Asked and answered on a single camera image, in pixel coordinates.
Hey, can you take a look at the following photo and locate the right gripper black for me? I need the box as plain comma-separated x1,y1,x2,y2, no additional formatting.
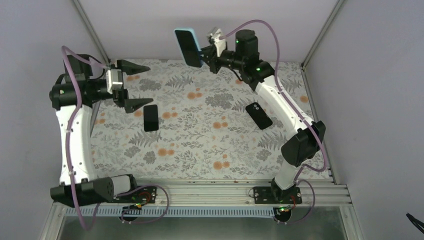
195,45,245,74

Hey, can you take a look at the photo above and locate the black bare phone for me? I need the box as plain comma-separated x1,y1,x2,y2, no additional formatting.
143,104,159,132

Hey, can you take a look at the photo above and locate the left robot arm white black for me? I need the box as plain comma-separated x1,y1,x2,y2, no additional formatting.
49,54,152,208

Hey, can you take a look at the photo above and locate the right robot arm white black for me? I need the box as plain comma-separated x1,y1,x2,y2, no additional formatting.
201,27,326,204

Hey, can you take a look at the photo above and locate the floral patterned table mat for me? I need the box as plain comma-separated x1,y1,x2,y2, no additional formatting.
86,58,332,181

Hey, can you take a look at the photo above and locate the black object at right edge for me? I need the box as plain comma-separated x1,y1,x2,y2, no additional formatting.
406,213,424,234

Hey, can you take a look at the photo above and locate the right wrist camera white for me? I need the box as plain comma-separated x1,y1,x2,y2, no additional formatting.
206,27,227,57

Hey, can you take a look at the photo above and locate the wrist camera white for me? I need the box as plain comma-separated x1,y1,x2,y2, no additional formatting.
105,68,123,94
206,27,227,57

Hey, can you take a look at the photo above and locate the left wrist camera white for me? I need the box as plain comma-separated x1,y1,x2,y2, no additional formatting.
105,68,123,94

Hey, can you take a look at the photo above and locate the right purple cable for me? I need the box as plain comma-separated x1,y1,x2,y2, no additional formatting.
220,19,329,225

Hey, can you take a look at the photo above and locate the left aluminium frame post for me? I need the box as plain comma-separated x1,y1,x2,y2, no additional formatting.
71,0,110,62

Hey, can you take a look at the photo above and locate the aluminium frame post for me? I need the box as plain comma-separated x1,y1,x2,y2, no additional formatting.
71,0,110,62
301,0,345,68

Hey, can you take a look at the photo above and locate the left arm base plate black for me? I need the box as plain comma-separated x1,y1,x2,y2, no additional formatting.
113,186,157,205

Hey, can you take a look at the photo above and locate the slotted grey cable duct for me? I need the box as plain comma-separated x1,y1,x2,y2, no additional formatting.
64,206,275,218

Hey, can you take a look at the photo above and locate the right aluminium frame post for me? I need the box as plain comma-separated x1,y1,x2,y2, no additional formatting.
301,0,345,68

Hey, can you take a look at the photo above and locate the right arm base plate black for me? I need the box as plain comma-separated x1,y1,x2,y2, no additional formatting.
252,186,303,205

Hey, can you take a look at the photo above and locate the aluminium rail front frame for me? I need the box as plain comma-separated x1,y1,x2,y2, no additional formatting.
52,180,353,208

